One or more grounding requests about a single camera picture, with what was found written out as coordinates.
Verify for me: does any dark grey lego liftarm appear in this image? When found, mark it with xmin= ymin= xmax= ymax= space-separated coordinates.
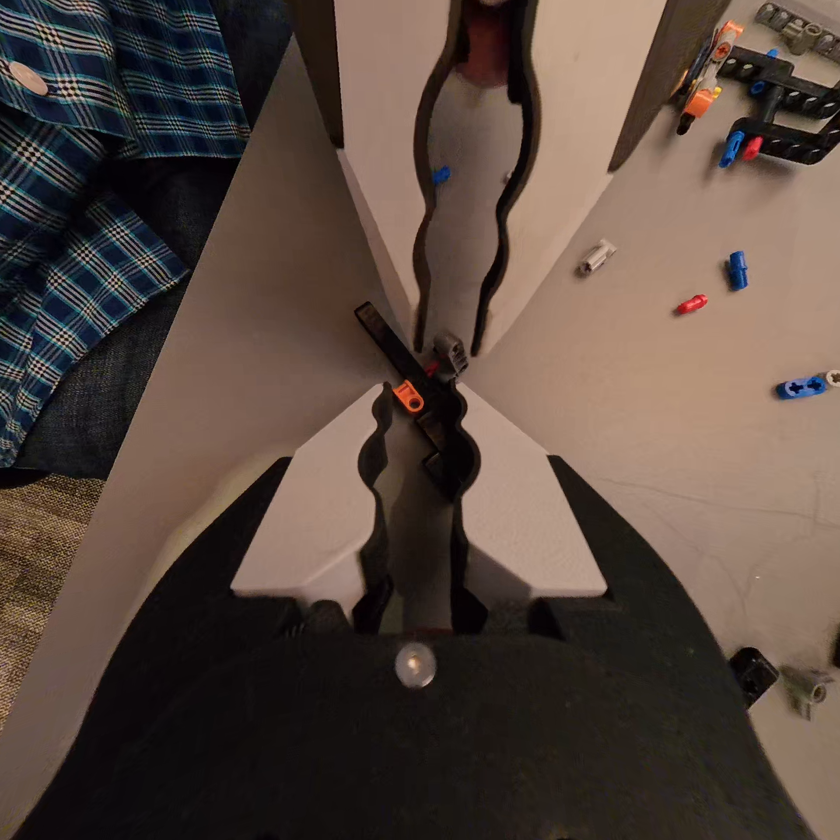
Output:
xmin=433 ymin=331 xmax=470 ymax=382

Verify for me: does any grey lego connector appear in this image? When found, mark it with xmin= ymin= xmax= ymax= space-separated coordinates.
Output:
xmin=781 ymin=666 xmax=836 ymax=721

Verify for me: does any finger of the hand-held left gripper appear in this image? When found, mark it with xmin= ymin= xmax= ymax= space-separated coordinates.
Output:
xmin=335 ymin=0 xmax=455 ymax=355
xmin=471 ymin=0 xmax=667 ymax=357

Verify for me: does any small black lego connector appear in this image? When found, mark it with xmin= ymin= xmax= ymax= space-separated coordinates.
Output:
xmin=728 ymin=647 xmax=781 ymax=708

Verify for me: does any person in plaid shirt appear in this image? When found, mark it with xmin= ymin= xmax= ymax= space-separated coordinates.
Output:
xmin=20 ymin=0 xmax=293 ymax=480

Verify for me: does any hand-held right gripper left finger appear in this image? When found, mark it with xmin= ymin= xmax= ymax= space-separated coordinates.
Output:
xmin=230 ymin=382 xmax=395 ymax=634

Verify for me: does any multicoloured lego technic assembly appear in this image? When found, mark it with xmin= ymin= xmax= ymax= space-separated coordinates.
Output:
xmin=676 ymin=3 xmax=840 ymax=165

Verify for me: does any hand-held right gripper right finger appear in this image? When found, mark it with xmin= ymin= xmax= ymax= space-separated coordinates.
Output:
xmin=448 ymin=382 xmax=608 ymax=634

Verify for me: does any black lego beam assembly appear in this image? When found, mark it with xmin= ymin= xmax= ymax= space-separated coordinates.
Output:
xmin=354 ymin=302 xmax=470 ymax=500

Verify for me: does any light grey lego pin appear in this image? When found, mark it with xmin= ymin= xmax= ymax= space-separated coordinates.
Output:
xmin=577 ymin=239 xmax=618 ymax=277

